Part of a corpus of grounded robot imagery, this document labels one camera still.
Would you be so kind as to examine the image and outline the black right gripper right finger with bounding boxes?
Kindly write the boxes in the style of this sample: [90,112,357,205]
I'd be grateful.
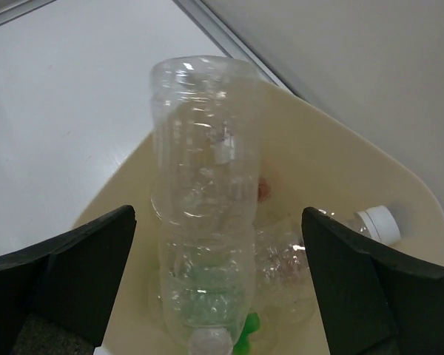
[301,207,444,354]

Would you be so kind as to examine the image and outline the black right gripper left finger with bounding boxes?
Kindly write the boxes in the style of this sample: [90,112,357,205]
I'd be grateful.
[0,206,136,354]

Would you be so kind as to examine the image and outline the clear bottle white cap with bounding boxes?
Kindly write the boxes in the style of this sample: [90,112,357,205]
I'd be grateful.
[253,218,315,324]

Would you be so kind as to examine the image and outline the red label bottle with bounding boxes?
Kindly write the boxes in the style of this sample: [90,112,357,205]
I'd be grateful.
[258,175,282,203]

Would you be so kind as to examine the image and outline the green plastic bottle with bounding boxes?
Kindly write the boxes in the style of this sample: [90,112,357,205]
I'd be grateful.
[184,271,261,354]

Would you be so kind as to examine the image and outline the clear bottle grey cap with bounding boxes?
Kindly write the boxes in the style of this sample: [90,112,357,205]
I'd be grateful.
[319,205,401,246]

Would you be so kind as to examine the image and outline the beige plastic bin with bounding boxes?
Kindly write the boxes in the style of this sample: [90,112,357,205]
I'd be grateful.
[78,84,444,354]

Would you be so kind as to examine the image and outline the aluminium frame rail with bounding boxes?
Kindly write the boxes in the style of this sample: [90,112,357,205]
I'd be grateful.
[0,0,305,99]

